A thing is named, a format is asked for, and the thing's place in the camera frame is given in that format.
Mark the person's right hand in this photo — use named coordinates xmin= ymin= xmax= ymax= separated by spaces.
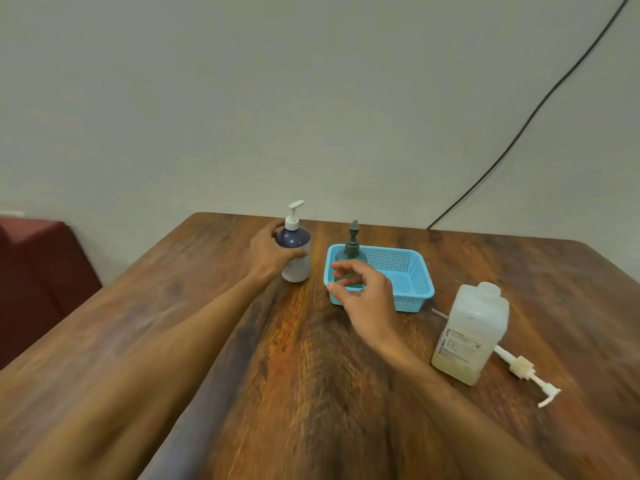
xmin=326 ymin=260 xmax=407 ymax=364

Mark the dark red sofa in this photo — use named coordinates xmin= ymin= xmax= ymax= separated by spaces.
xmin=0 ymin=216 xmax=104 ymax=371

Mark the dark blue pump bottle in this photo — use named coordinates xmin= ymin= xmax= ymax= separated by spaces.
xmin=274 ymin=200 xmax=312 ymax=284

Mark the person's left forearm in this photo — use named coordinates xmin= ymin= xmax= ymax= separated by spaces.
xmin=0 ymin=273 xmax=275 ymax=480

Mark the person's left hand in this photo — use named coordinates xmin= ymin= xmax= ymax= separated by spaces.
xmin=248 ymin=220 xmax=309 ymax=283

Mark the light blue plastic basket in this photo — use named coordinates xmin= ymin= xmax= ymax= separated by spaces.
xmin=323 ymin=244 xmax=436 ymax=314

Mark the black cable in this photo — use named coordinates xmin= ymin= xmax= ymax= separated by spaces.
xmin=426 ymin=0 xmax=634 ymax=230

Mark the person's right forearm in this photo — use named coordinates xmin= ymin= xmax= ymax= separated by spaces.
xmin=381 ymin=345 xmax=566 ymax=480

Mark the translucent white plastic bottle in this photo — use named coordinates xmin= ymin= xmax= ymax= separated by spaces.
xmin=431 ymin=282 xmax=510 ymax=387

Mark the green pump bottle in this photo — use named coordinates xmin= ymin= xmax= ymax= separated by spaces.
xmin=333 ymin=220 xmax=369 ymax=291

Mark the white pump dispenser with tube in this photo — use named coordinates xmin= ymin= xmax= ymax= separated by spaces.
xmin=432 ymin=308 xmax=562 ymax=410

